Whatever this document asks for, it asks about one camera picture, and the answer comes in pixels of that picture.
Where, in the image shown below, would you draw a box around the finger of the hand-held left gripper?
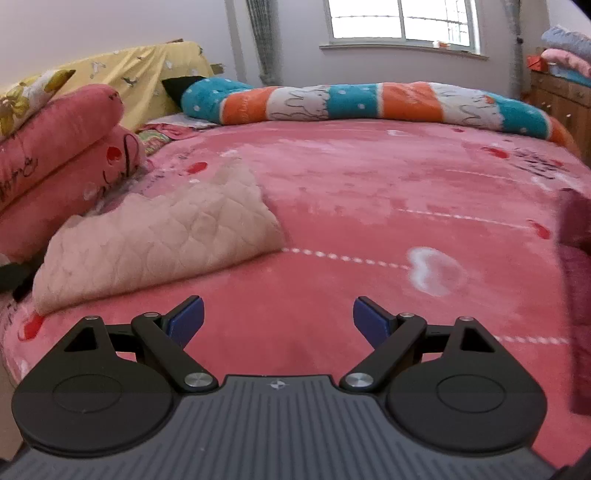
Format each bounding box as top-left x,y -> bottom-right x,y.
0,264 -> 35,298

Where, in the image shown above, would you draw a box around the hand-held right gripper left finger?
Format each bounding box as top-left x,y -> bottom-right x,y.
55,295 -> 220,395

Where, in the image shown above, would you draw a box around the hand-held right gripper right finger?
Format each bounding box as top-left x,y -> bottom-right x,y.
339,296 -> 502,395

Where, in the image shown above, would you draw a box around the beige quilted jacket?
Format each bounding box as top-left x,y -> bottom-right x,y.
32,164 -> 287,317

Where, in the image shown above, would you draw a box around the pink bed blanket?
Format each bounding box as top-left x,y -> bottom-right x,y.
0,117 -> 587,416

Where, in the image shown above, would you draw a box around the pink folded quilt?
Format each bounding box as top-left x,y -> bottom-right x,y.
0,84 -> 146,261

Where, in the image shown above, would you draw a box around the yellow floral pillow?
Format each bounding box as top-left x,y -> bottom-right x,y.
0,69 -> 77,139

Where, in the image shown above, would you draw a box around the floral patterned pillow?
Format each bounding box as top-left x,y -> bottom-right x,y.
136,115 -> 206,155

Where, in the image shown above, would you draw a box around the maroon down jacket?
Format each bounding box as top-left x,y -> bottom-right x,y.
556,189 -> 591,416

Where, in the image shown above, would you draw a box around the rolled striped blanket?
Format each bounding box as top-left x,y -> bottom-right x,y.
181,78 -> 578,146

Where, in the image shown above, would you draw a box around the black cloth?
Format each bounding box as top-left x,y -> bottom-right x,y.
161,76 -> 204,100

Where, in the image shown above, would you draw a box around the wooden dresser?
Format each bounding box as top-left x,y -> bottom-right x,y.
529,69 -> 591,162

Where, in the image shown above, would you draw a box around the grey curtain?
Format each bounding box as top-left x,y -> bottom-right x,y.
503,0 -> 525,100
245,0 -> 282,88

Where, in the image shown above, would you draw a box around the window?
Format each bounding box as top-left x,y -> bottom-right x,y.
318,0 -> 489,61

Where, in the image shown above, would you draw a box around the blue folded blanket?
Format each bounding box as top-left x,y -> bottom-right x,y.
547,65 -> 591,88

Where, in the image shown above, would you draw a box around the pink folded blanket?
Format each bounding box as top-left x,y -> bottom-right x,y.
540,48 -> 591,77

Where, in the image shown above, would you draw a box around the stacked folded blankets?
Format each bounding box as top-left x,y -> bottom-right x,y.
541,25 -> 591,61

